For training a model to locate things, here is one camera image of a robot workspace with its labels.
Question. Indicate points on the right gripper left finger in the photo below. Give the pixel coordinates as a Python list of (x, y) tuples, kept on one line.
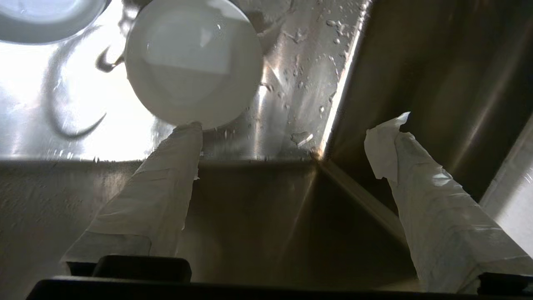
[(154, 196)]

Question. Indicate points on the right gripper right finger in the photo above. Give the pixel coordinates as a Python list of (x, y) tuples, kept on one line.
[(441, 216)]

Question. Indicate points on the white bowl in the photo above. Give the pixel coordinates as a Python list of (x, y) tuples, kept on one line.
[(191, 62)]

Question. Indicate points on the pale blue bowl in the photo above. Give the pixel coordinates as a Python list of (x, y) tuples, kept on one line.
[(46, 21)]

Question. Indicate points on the stainless steel sink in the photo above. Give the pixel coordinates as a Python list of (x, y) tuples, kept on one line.
[(270, 208)]

